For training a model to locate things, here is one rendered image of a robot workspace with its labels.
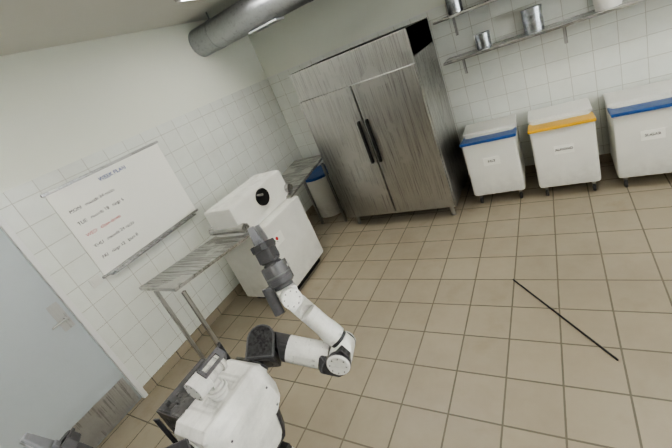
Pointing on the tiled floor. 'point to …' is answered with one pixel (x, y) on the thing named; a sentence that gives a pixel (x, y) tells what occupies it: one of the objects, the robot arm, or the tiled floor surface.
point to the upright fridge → (385, 124)
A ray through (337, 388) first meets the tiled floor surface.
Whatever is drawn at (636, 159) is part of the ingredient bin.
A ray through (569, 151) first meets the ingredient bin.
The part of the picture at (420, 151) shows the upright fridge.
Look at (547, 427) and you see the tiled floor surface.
